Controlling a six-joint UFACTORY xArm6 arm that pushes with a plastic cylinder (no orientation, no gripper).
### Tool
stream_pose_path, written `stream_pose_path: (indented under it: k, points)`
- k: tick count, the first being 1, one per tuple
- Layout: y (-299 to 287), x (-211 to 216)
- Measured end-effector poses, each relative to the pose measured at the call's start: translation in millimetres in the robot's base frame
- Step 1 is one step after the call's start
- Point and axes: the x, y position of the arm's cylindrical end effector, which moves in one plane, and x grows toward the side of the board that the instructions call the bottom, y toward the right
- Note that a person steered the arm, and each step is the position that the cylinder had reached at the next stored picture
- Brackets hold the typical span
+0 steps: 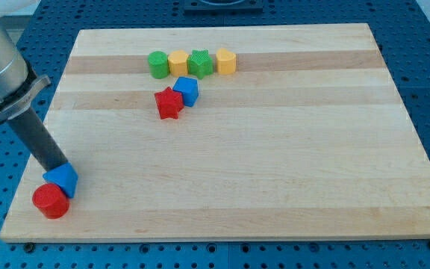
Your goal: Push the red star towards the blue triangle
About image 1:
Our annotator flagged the light wooden board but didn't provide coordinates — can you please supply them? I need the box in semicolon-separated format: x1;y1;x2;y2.
0;23;430;243

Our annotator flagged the red cylinder block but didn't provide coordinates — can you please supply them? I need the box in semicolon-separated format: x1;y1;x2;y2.
32;183;70;219

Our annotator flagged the blue cube block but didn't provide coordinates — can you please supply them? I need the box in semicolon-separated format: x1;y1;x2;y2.
172;77;199;107

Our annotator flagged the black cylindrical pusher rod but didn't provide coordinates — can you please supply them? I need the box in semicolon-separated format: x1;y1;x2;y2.
7;108;68;171

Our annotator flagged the blue triangle block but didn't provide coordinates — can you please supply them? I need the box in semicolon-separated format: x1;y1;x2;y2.
43;162;78;199

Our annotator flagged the green star block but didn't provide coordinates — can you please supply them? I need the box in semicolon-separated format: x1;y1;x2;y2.
187;49;214;79

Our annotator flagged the red star block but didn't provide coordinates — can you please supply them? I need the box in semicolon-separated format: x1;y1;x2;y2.
154;87;184;120

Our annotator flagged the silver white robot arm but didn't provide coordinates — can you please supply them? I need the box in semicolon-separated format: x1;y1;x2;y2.
0;0;51;124

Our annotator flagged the green cylinder block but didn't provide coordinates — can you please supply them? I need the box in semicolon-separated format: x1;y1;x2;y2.
148;51;169;79

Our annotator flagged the yellow heart block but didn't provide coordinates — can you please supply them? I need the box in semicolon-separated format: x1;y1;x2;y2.
216;48;237;75

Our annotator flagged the yellow pentagon block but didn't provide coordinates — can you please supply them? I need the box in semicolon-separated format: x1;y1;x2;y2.
168;50;189;77

